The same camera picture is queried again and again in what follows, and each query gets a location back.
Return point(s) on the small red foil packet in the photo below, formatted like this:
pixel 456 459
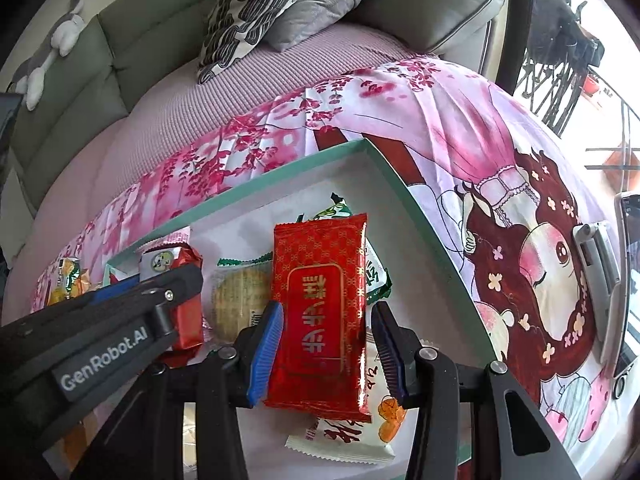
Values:
pixel 189 320

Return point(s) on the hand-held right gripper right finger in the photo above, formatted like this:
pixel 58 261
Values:
pixel 387 355

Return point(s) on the pink sofa cover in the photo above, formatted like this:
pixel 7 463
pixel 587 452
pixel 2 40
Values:
pixel 175 110

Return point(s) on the grey sofa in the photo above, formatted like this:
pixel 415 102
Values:
pixel 150 45

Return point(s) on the silver phone stand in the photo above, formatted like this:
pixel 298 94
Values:
pixel 597 270

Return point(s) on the white snack packet orange print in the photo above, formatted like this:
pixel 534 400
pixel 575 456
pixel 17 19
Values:
pixel 350 440

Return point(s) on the black metal railing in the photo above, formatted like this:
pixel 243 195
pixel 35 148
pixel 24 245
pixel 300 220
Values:
pixel 550 90

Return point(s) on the tablet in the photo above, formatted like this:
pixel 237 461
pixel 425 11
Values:
pixel 631 260

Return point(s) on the yellow snack packet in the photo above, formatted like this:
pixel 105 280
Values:
pixel 67 285

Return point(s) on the black white patterned pillow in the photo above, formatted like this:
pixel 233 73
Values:
pixel 250 10

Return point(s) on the pink printed blanket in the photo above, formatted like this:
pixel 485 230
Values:
pixel 500 135

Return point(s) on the green-edged clear biscuit packet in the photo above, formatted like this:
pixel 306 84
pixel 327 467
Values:
pixel 235 300

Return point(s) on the grey white plush toy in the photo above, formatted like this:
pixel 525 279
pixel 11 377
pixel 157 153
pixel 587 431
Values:
pixel 65 35

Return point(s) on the grey pillow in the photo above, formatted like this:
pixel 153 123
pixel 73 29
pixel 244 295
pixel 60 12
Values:
pixel 325 5

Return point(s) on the teal shallow box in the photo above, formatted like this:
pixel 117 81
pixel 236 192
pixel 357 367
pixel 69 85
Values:
pixel 240 230

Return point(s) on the terracotta flower pot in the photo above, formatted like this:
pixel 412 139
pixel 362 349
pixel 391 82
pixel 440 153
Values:
pixel 625 162

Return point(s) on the large red patterned packet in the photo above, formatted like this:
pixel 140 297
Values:
pixel 320 310

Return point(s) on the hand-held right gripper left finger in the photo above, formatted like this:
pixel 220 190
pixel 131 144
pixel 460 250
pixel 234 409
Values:
pixel 267 350

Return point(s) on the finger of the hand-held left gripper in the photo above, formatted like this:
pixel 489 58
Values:
pixel 165 287

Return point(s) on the green snack packet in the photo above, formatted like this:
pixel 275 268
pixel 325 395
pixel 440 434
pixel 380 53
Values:
pixel 376 280

